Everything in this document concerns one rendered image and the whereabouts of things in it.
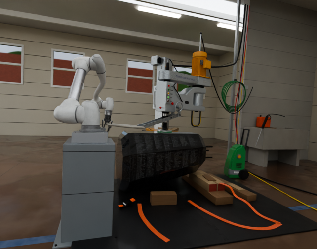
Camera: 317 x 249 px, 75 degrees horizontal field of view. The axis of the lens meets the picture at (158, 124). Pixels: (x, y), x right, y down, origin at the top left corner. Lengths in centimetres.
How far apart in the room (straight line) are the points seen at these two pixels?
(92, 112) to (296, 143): 479
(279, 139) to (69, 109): 447
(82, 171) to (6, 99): 772
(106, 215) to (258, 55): 502
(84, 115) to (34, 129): 729
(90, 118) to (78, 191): 60
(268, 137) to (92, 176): 406
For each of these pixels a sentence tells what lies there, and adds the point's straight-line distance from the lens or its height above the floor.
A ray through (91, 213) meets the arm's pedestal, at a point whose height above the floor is 23.
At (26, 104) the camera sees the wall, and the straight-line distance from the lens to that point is 914.
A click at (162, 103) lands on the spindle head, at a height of 121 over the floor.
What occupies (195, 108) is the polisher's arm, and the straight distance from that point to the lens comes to 330.
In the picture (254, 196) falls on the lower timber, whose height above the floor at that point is 7.
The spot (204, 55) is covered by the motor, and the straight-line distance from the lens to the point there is 350.
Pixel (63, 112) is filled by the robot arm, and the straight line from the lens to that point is 194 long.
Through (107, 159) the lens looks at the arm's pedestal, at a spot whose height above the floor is 67.
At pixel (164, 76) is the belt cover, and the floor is 159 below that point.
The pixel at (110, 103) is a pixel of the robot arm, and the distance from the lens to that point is 257.
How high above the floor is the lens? 107
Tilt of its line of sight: 3 degrees down
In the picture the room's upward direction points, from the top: 3 degrees clockwise
